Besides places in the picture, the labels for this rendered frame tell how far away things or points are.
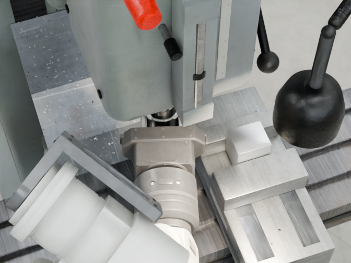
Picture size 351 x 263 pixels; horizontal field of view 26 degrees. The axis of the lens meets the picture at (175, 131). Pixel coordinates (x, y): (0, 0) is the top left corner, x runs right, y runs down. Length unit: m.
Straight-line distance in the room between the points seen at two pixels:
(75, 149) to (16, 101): 1.10
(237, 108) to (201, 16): 0.63
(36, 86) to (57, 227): 0.98
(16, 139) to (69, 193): 1.20
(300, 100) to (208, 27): 0.12
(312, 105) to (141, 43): 0.20
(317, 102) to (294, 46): 2.03
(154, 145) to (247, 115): 0.30
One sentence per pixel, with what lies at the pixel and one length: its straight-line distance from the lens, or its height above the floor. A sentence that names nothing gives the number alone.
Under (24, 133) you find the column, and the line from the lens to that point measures 1.69.
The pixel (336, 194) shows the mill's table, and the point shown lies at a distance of 1.40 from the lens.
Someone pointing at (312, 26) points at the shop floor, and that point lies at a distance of 2.86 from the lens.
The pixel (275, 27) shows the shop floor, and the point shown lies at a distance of 2.84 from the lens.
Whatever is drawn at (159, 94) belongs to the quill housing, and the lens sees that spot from 0.92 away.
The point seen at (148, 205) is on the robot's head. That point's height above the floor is 1.65.
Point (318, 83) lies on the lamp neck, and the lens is 0.76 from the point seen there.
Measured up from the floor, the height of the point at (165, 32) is 1.49.
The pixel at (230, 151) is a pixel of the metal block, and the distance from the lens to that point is 1.30.
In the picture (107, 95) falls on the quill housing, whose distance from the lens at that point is 0.91.
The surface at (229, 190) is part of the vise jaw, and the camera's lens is 1.25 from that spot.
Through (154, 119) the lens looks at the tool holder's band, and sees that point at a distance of 1.09.
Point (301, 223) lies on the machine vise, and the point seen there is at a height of 0.97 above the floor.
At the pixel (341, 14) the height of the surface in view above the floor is 1.59.
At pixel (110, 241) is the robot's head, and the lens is 0.51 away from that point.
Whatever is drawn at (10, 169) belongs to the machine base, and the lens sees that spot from 2.27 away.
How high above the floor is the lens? 2.10
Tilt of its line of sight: 56 degrees down
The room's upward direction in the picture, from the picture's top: straight up
